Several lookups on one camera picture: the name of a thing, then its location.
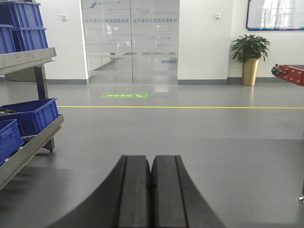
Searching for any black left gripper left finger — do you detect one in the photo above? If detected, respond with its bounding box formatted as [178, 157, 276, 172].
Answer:
[51, 155, 150, 228]

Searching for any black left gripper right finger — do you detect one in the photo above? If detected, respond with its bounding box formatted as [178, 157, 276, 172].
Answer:
[152, 155, 225, 228]

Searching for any green floor sign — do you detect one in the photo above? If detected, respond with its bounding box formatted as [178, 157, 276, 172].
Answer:
[101, 93, 148, 98]

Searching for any blue bin lower back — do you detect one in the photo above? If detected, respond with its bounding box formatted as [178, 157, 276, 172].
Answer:
[0, 98, 59, 136]

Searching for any blue bin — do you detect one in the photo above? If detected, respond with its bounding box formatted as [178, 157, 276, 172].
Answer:
[0, 119, 24, 165]
[0, 1, 43, 29]
[0, 98, 59, 136]
[11, 27, 48, 52]
[0, 24, 16, 54]

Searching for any blue bin lower front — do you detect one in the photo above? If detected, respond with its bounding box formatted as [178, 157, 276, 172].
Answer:
[0, 119, 24, 165]

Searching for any gold plant pot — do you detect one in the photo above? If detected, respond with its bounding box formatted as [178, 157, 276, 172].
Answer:
[242, 58, 259, 86]

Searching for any glass double door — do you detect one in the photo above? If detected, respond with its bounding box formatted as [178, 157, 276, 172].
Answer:
[81, 0, 180, 84]

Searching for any metal shelving rack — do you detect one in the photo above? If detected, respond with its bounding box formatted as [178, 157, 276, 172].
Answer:
[0, 47, 64, 189]

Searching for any green potted plant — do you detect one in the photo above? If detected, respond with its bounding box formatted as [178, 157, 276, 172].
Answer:
[231, 34, 271, 63]

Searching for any blue bin top middle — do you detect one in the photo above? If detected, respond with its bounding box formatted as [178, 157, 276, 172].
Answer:
[11, 27, 48, 52]

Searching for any blue bin top left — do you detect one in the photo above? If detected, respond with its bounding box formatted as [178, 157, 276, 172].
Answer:
[0, 24, 16, 54]

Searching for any blue bin top upper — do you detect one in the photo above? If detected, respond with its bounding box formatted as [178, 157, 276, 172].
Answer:
[0, 1, 43, 29]

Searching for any white wall switch right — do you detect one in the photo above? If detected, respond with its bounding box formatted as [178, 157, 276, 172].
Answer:
[214, 13, 221, 19]

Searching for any white wall switch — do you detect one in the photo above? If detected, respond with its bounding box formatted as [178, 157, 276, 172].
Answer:
[61, 14, 67, 21]
[214, 13, 221, 19]

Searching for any white wall switch left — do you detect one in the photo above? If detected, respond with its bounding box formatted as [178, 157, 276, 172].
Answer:
[61, 14, 67, 21]

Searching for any blue framed wall board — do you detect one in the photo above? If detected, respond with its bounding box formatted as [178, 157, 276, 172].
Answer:
[246, 0, 304, 31]

